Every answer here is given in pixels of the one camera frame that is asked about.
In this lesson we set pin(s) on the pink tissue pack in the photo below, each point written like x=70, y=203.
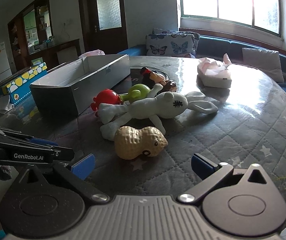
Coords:
x=213, y=80

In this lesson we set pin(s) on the grey rectangular box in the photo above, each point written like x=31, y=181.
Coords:
x=58, y=97

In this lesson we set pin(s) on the dark wooden cabinet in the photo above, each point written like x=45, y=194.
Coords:
x=20, y=37

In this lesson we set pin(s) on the white crumpled paper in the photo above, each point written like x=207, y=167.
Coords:
x=5, y=105

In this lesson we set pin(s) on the pink plastic bag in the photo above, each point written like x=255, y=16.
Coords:
x=91, y=53

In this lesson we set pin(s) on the red rubber toy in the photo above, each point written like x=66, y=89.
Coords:
x=108, y=96

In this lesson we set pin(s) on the blue sofa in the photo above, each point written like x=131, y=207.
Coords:
x=215, y=46

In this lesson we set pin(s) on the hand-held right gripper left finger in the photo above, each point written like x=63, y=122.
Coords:
x=84, y=165

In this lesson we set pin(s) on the white plush rabbit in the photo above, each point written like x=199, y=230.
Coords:
x=158, y=105

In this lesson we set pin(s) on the window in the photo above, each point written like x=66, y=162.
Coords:
x=228, y=0

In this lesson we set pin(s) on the grey pillow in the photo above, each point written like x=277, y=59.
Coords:
x=263, y=60

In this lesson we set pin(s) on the dark wooden door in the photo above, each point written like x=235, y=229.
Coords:
x=108, y=40

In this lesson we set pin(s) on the blue yellow dotted box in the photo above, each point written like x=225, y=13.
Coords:
x=20, y=85

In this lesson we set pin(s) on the boy figurine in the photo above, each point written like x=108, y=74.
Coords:
x=155, y=77

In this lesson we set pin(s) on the white fridge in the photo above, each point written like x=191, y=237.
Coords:
x=0, y=60

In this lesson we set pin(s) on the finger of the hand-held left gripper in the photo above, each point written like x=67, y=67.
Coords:
x=64, y=155
x=42, y=142

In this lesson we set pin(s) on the beige peanut toy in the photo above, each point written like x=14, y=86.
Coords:
x=133, y=142

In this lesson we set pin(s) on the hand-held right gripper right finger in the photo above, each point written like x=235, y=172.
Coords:
x=202, y=166

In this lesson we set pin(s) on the green rubber toy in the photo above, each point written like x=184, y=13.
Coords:
x=139, y=91

